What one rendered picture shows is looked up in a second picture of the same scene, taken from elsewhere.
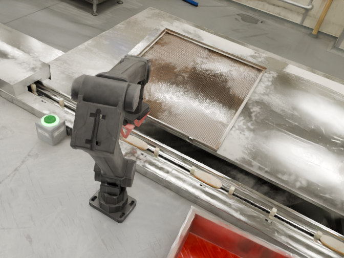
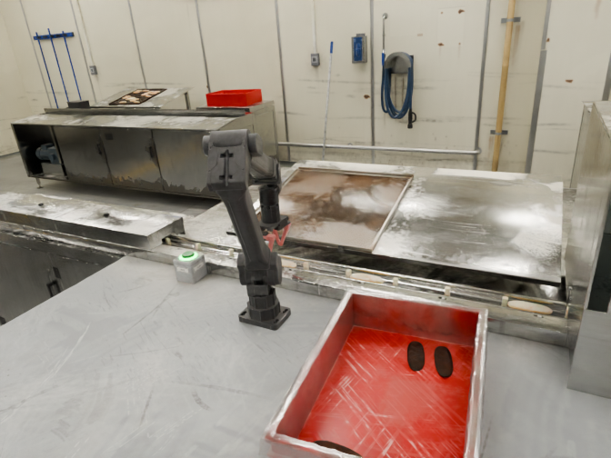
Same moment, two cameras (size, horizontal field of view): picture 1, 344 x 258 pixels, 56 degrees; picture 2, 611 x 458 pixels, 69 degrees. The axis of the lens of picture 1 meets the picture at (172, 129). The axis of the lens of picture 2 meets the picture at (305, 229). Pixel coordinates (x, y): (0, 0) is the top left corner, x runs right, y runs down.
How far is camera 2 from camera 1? 47 cm
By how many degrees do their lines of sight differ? 20
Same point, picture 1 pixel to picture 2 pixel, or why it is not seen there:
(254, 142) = (413, 236)
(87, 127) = (219, 165)
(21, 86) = (155, 238)
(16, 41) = not seen: hidden behind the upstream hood
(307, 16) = (478, 162)
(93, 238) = (247, 345)
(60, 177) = (205, 305)
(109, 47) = not seen: hidden behind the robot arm
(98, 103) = (225, 146)
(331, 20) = (508, 159)
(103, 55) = not seen: hidden behind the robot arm
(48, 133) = (188, 268)
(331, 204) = (513, 271)
